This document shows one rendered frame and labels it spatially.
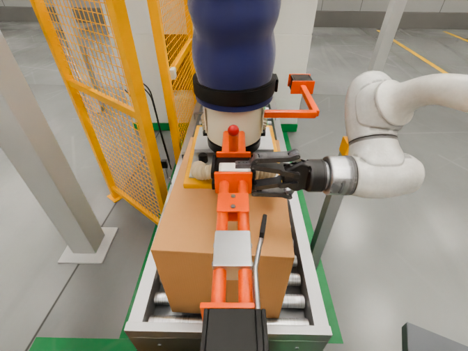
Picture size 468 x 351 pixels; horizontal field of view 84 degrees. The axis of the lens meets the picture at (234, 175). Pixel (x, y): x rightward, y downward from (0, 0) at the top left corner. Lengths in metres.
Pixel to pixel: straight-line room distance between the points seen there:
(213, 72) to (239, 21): 0.12
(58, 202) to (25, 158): 0.31
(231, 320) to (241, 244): 0.12
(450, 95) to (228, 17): 0.43
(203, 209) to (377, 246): 1.56
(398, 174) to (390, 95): 0.16
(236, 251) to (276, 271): 0.39
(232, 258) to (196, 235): 0.37
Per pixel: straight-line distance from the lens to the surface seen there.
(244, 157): 0.62
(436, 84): 0.59
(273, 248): 0.76
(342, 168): 0.60
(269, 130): 0.98
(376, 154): 0.63
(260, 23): 0.63
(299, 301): 1.15
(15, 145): 1.61
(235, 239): 0.45
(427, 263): 2.25
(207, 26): 0.64
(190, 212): 0.85
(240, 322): 0.38
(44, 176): 1.66
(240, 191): 0.54
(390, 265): 2.11
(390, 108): 0.63
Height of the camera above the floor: 1.57
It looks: 40 degrees down
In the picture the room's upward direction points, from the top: straight up
